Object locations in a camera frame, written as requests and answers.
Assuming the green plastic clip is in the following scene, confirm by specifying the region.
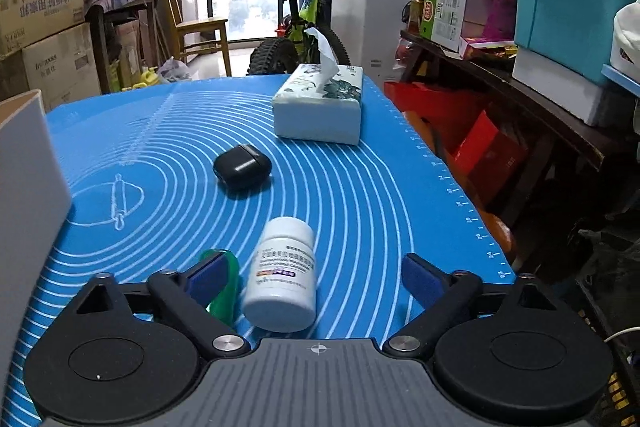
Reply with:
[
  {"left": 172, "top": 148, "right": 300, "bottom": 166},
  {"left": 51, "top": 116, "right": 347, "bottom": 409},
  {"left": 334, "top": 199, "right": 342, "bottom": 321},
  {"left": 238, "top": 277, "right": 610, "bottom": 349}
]
[{"left": 197, "top": 248, "right": 241, "bottom": 327}]

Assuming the white chest freezer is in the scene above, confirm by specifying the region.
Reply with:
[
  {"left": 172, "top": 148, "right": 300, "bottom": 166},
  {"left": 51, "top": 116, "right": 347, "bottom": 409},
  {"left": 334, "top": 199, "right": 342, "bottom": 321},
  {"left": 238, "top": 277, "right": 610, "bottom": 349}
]
[{"left": 331, "top": 0, "right": 420, "bottom": 82}]

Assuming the light blue plastic bin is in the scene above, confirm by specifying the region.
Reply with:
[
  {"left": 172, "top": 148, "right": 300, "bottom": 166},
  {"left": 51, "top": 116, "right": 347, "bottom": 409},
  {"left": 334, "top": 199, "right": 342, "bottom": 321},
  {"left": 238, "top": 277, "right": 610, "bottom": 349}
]
[{"left": 600, "top": 64, "right": 640, "bottom": 98}]

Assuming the white cloth bundle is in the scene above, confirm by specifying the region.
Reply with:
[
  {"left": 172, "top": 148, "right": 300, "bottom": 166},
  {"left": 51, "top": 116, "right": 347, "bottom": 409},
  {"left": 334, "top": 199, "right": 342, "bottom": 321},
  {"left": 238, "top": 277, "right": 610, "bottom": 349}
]
[{"left": 612, "top": 0, "right": 640, "bottom": 72}]

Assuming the large brown cardboard box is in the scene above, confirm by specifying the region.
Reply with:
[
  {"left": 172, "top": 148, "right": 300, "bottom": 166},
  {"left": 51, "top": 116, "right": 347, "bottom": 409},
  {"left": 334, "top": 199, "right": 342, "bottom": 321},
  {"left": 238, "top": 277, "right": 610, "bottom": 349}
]
[{"left": 20, "top": 23, "right": 103, "bottom": 112}]

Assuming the green and white carton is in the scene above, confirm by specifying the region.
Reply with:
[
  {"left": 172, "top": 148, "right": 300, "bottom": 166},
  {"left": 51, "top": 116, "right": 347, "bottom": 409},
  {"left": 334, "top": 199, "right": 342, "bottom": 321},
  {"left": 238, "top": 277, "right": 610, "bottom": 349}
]
[{"left": 420, "top": 0, "right": 493, "bottom": 53}]

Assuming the white tissue box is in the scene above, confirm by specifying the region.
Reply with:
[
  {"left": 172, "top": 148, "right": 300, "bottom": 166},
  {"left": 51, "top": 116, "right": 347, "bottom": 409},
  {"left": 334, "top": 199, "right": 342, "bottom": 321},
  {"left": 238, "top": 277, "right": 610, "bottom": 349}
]
[{"left": 272, "top": 27, "right": 364, "bottom": 146}]

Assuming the white foam box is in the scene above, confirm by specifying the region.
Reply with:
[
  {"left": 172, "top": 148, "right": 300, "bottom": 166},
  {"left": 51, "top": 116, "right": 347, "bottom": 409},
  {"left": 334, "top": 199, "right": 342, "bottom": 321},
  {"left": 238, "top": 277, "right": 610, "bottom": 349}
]
[{"left": 511, "top": 47, "right": 621, "bottom": 128}]

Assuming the white pill bottle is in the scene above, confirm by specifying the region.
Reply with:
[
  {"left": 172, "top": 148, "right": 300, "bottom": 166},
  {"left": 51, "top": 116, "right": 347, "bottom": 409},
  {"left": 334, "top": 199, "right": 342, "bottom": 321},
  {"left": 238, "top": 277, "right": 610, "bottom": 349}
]
[{"left": 243, "top": 216, "right": 318, "bottom": 333}]

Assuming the cluttered wooden desk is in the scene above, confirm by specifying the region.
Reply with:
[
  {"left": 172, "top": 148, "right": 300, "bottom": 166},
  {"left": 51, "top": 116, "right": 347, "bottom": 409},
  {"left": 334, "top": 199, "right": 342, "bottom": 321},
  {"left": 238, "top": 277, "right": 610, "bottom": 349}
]
[{"left": 84, "top": 0, "right": 162, "bottom": 96}]

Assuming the cooking oil bottle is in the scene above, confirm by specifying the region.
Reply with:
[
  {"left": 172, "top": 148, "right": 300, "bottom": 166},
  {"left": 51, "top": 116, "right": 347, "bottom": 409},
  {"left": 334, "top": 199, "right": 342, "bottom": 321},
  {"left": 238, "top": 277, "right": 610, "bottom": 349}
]
[{"left": 407, "top": 0, "right": 426, "bottom": 36}]

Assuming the yellow plastic toy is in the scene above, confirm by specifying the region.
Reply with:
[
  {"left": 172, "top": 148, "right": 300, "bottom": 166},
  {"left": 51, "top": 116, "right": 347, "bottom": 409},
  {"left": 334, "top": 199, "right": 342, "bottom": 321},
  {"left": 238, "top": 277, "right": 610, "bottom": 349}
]
[{"left": 131, "top": 69, "right": 161, "bottom": 89}]

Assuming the red flat box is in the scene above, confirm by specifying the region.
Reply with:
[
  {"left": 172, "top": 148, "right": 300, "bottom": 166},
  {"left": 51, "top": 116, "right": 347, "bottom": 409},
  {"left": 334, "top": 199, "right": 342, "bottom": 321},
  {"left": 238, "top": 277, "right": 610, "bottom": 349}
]
[{"left": 452, "top": 109, "right": 529, "bottom": 208}]

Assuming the dark wooden side table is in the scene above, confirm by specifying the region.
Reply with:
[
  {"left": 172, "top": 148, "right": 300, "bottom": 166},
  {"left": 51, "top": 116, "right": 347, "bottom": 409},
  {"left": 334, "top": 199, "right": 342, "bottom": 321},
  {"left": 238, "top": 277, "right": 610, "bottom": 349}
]
[{"left": 399, "top": 29, "right": 640, "bottom": 228}]

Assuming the green black bicycle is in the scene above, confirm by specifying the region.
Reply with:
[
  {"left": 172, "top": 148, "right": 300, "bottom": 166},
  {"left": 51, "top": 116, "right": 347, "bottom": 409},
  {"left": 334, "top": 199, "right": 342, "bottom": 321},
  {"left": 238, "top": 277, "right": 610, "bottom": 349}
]
[{"left": 239, "top": 0, "right": 352, "bottom": 78}]

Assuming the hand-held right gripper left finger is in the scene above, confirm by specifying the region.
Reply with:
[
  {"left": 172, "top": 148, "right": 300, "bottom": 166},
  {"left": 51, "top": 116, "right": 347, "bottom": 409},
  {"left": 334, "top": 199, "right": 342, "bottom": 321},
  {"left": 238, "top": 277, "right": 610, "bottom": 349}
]
[{"left": 75, "top": 252, "right": 252, "bottom": 353}]

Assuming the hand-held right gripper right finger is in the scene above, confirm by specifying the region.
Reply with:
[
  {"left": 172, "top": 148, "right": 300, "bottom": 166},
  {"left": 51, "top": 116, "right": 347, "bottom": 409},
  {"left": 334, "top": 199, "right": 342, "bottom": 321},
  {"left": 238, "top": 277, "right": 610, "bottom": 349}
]
[{"left": 384, "top": 253, "right": 559, "bottom": 352}]

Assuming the red gift bag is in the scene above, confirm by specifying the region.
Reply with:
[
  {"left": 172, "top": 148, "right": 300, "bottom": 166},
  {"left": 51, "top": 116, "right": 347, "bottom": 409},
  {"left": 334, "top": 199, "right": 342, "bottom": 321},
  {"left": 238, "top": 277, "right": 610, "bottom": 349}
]
[{"left": 384, "top": 79, "right": 482, "bottom": 144}]

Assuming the crumpled plastic bag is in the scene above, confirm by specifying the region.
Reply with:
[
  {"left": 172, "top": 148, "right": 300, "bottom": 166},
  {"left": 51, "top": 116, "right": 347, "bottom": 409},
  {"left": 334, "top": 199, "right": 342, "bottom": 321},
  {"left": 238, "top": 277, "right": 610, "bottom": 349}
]
[{"left": 157, "top": 57, "right": 194, "bottom": 84}]

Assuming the black plastic crate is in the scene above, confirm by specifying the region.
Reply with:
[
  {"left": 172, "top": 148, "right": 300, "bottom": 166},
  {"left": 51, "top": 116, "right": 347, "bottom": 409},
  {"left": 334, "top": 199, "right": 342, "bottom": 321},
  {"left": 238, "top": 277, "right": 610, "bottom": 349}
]
[{"left": 575, "top": 227, "right": 640, "bottom": 427}]

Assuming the black earbud case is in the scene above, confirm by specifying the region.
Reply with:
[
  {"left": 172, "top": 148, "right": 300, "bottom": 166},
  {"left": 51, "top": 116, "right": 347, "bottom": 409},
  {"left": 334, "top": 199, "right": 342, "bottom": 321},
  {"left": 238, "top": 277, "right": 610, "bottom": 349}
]
[{"left": 213, "top": 144, "right": 273, "bottom": 194}]

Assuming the blue silicone baking mat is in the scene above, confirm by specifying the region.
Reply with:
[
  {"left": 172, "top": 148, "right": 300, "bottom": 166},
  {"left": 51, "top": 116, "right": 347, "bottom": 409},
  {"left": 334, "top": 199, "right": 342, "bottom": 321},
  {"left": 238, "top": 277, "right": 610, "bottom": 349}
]
[{"left": 5, "top": 74, "right": 517, "bottom": 426}]

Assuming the teal plastic storage bin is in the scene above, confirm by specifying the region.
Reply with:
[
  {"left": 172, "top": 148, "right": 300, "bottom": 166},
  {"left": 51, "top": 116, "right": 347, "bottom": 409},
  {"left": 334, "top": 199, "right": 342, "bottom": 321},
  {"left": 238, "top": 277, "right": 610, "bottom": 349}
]
[{"left": 510, "top": 0, "right": 640, "bottom": 86}]

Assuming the wooden chair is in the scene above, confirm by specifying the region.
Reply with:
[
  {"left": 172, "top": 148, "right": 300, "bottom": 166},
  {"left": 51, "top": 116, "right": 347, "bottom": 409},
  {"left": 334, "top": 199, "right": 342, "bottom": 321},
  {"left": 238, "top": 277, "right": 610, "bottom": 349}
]
[{"left": 155, "top": 0, "right": 233, "bottom": 78}]

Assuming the beige plastic storage basket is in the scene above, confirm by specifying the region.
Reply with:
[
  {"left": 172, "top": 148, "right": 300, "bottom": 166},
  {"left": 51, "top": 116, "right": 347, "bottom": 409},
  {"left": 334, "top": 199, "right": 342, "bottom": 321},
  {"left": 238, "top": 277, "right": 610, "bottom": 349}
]
[{"left": 0, "top": 89, "right": 75, "bottom": 388}]

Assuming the pink flat box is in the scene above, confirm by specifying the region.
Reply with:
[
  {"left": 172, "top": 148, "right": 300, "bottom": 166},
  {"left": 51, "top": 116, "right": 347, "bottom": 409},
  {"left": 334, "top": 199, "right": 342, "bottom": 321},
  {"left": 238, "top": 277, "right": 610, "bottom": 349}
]
[{"left": 459, "top": 36, "right": 516, "bottom": 60}]

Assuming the open taped cardboard box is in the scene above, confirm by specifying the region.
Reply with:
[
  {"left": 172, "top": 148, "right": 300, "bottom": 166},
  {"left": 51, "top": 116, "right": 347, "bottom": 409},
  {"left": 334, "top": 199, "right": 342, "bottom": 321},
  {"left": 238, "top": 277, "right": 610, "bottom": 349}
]
[{"left": 0, "top": 0, "right": 86, "bottom": 56}]

